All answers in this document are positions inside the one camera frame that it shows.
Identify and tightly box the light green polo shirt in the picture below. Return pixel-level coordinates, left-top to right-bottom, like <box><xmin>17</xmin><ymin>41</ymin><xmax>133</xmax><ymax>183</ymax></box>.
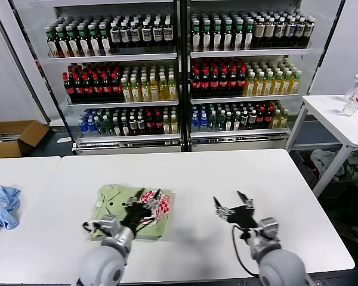
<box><xmin>88</xmin><ymin>184</ymin><xmax>175</xmax><ymax>241</ymax></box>

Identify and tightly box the beige-label dark bottle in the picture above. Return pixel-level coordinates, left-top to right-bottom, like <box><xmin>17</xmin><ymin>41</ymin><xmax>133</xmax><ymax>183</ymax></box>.
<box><xmin>265</xmin><ymin>18</ymin><xmax>276</xmax><ymax>45</ymax></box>
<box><xmin>255</xmin><ymin>18</ymin><xmax>266</xmax><ymax>45</ymax></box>

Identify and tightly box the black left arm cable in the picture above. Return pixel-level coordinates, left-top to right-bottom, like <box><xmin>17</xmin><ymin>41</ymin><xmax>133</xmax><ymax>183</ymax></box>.
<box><xmin>82</xmin><ymin>219</ymin><xmax>104</xmax><ymax>238</ymax></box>

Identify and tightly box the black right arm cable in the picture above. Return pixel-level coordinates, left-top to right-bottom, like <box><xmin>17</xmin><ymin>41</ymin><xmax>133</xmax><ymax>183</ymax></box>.
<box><xmin>231</xmin><ymin>223</ymin><xmax>262</xmax><ymax>278</ymax></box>

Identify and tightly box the green-cap dark tea bottle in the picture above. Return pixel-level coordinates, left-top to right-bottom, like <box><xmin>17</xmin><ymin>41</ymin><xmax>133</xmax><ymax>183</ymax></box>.
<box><xmin>244</xmin><ymin>19</ymin><xmax>255</xmax><ymax>50</ymax></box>
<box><xmin>223</xmin><ymin>20</ymin><xmax>234</xmax><ymax>51</ymax></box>
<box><xmin>66</xmin><ymin>26</ymin><xmax>80</xmax><ymax>58</ymax></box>
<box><xmin>88</xmin><ymin>24</ymin><xmax>101</xmax><ymax>57</ymax></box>
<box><xmin>234</xmin><ymin>19</ymin><xmax>245</xmax><ymax>51</ymax></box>
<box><xmin>98</xmin><ymin>24</ymin><xmax>112</xmax><ymax>57</ymax></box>
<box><xmin>76</xmin><ymin>25</ymin><xmax>91</xmax><ymax>57</ymax></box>
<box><xmin>45</xmin><ymin>27</ymin><xmax>60</xmax><ymax>58</ymax></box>
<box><xmin>212</xmin><ymin>20</ymin><xmax>223</xmax><ymax>51</ymax></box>
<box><xmin>202</xmin><ymin>20</ymin><xmax>213</xmax><ymax>51</ymax></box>
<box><xmin>192</xmin><ymin>20</ymin><xmax>202</xmax><ymax>51</ymax></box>
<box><xmin>55</xmin><ymin>26</ymin><xmax>70</xmax><ymax>58</ymax></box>

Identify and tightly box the pale grey cloth heap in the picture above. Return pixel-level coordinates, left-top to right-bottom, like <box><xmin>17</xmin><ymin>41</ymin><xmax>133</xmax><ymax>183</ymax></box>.
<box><xmin>311</xmin><ymin>148</ymin><xmax>346</xmax><ymax>183</ymax></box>

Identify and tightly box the open cardboard box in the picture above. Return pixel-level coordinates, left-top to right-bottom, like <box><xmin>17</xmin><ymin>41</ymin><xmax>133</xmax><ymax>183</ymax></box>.
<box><xmin>0</xmin><ymin>120</ymin><xmax>51</xmax><ymax>158</ymax></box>

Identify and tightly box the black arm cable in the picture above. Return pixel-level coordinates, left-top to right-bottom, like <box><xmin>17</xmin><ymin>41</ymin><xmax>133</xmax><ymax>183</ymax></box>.
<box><xmin>82</xmin><ymin>219</ymin><xmax>104</xmax><ymax>238</ymax></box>
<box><xmin>231</xmin><ymin>223</ymin><xmax>262</xmax><ymax>278</ymax></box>

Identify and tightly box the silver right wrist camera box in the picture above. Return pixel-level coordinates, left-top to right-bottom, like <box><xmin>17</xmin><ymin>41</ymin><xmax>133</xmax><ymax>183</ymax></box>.
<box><xmin>258</xmin><ymin>216</ymin><xmax>280</xmax><ymax>241</ymax></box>

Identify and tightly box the white-cap blue-label dark bottle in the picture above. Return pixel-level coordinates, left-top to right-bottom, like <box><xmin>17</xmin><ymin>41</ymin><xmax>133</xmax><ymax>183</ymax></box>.
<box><xmin>295</xmin><ymin>17</ymin><xmax>305</xmax><ymax>43</ymax></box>
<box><xmin>162</xmin><ymin>20</ymin><xmax>173</xmax><ymax>43</ymax></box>
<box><xmin>152</xmin><ymin>20</ymin><xmax>163</xmax><ymax>43</ymax></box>
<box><xmin>275</xmin><ymin>17</ymin><xmax>286</xmax><ymax>44</ymax></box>
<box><xmin>130</xmin><ymin>21</ymin><xmax>141</xmax><ymax>44</ymax></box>
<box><xmin>304</xmin><ymin>17</ymin><xmax>316</xmax><ymax>42</ymax></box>
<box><xmin>141</xmin><ymin>21</ymin><xmax>152</xmax><ymax>44</ymax></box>
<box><xmin>120</xmin><ymin>22</ymin><xmax>131</xmax><ymax>45</ymax></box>
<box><xmin>110</xmin><ymin>23</ymin><xmax>121</xmax><ymax>45</ymax></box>
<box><xmin>285</xmin><ymin>17</ymin><xmax>296</xmax><ymax>43</ymax></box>

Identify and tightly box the white side table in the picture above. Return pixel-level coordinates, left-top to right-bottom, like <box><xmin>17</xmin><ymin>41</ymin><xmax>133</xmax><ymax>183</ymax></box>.
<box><xmin>286</xmin><ymin>94</ymin><xmax>358</xmax><ymax>199</ymax></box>

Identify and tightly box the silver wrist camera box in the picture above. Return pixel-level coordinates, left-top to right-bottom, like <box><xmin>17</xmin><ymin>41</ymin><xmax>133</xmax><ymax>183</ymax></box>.
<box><xmin>258</xmin><ymin>216</ymin><xmax>280</xmax><ymax>241</ymax></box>
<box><xmin>100</xmin><ymin>214</ymin><xmax>122</xmax><ymax>235</ymax></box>

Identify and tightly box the beverage display cabinet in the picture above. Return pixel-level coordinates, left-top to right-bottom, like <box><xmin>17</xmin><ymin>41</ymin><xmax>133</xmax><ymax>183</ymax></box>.
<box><xmin>9</xmin><ymin>0</ymin><xmax>186</xmax><ymax>156</ymax></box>
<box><xmin>180</xmin><ymin>0</ymin><xmax>347</xmax><ymax>152</ymax></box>

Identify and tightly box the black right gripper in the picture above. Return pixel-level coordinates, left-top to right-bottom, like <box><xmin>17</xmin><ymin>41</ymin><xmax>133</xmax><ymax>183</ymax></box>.
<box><xmin>213</xmin><ymin>190</ymin><xmax>261</xmax><ymax>232</ymax></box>

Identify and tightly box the yellow green-cap tea bottle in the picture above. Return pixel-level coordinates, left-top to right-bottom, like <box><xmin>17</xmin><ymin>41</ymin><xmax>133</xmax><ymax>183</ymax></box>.
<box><xmin>291</xmin><ymin>70</ymin><xmax>303</xmax><ymax>94</ymax></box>
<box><xmin>273</xmin><ymin>71</ymin><xmax>283</xmax><ymax>95</ymax></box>
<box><xmin>158</xmin><ymin>76</ymin><xmax>169</xmax><ymax>101</ymax></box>
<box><xmin>139</xmin><ymin>77</ymin><xmax>150</xmax><ymax>102</ymax></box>
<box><xmin>264</xmin><ymin>71</ymin><xmax>274</xmax><ymax>95</ymax></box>
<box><xmin>120</xmin><ymin>77</ymin><xmax>132</xmax><ymax>103</ymax></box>
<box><xmin>254</xmin><ymin>71</ymin><xmax>266</xmax><ymax>96</ymax></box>
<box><xmin>282</xmin><ymin>70</ymin><xmax>293</xmax><ymax>94</ymax></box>
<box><xmin>149</xmin><ymin>76</ymin><xmax>159</xmax><ymax>101</ymax></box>
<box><xmin>245</xmin><ymin>72</ymin><xmax>256</xmax><ymax>96</ymax></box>
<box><xmin>129</xmin><ymin>77</ymin><xmax>141</xmax><ymax>102</ymax></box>
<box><xmin>168</xmin><ymin>75</ymin><xmax>178</xmax><ymax>101</ymax></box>

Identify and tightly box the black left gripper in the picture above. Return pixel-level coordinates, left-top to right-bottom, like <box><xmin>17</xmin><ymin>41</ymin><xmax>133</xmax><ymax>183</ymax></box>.
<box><xmin>120</xmin><ymin>188</ymin><xmax>163</xmax><ymax>238</ymax></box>

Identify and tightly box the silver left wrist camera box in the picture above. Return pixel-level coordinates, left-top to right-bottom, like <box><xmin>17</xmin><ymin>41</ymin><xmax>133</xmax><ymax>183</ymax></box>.
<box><xmin>100</xmin><ymin>214</ymin><xmax>122</xmax><ymax>235</ymax></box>

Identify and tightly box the crumpled light blue shirt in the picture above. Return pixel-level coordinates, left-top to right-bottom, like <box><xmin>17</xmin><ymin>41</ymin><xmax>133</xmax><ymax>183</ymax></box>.
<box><xmin>0</xmin><ymin>185</ymin><xmax>21</xmax><ymax>234</ymax></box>

